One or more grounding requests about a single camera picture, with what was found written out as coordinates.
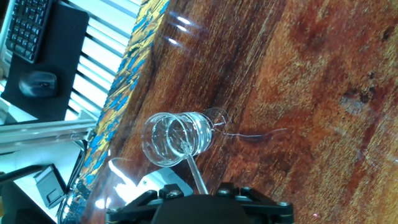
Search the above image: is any blue starry tablecloth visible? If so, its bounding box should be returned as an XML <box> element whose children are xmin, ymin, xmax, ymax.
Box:
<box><xmin>60</xmin><ymin>0</ymin><xmax>171</xmax><ymax>224</ymax></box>

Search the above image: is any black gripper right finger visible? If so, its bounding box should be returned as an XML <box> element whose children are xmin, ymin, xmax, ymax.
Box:
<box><xmin>216</xmin><ymin>182</ymin><xmax>295</xmax><ymax>224</ymax></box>

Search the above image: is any glass beaker with water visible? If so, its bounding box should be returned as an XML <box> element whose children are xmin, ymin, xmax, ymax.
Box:
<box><xmin>140</xmin><ymin>111</ymin><xmax>216</xmax><ymax>168</ymax></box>

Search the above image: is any aluminium frame post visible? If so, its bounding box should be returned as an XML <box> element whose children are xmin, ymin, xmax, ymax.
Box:
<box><xmin>0</xmin><ymin>119</ymin><xmax>98</xmax><ymax>154</ymax></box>

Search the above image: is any clear glass stirring rod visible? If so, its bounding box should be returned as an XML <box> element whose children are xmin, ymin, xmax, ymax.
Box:
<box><xmin>179</xmin><ymin>141</ymin><xmax>210</xmax><ymax>196</ymax></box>

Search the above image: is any glossy wood pattern mat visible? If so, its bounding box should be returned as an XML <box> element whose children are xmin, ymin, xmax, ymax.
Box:
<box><xmin>79</xmin><ymin>0</ymin><xmax>398</xmax><ymax>224</ymax></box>

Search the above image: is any black computer mouse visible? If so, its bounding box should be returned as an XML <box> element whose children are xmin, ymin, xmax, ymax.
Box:
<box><xmin>17</xmin><ymin>70</ymin><xmax>59</xmax><ymax>98</ymax></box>

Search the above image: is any black computer keyboard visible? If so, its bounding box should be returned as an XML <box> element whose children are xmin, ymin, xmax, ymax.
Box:
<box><xmin>4</xmin><ymin>0</ymin><xmax>54</xmax><ymax>65</ymax></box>

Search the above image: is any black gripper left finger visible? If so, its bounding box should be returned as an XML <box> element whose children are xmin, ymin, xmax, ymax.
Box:
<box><xmin>104</xmin><ymin>183</ymin><xmax>188</xmax><ymax>224</ymax></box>

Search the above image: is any black desk pad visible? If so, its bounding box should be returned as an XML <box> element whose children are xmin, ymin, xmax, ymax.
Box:
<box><xmin>0</xmin><ymin>0</ymin><xmax>91</xmax><ymax>124</ymax></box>

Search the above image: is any black monitor cable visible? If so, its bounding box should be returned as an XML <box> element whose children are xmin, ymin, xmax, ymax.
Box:
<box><xmin>57</xmin><ymin>139</ymin><xmax>90</xmax><ymax>224</ymax></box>

